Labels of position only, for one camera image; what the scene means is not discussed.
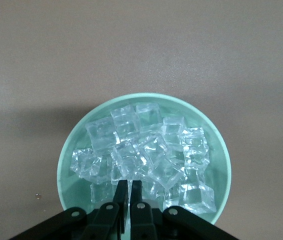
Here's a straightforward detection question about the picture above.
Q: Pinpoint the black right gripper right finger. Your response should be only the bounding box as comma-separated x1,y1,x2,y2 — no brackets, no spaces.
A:
130,179,157,240

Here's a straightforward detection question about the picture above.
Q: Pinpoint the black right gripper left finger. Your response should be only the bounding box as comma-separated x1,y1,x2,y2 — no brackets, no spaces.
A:
81,179,129,240

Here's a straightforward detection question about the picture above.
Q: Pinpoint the clear ice cube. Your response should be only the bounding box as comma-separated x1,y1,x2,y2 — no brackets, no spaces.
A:
85,116,119,154
111,139,147,179
110,104,140,141
147,159,185,191
180,127,209,167
161,116,185,151
135,102,164,133
178,182,217,215
88,154,113,183
90,181,117,204
141,133,172,168
70,147,95,176

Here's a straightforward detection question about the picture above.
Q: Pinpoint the green ceramic bowl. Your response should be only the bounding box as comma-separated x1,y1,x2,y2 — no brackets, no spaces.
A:
56,92,232,225

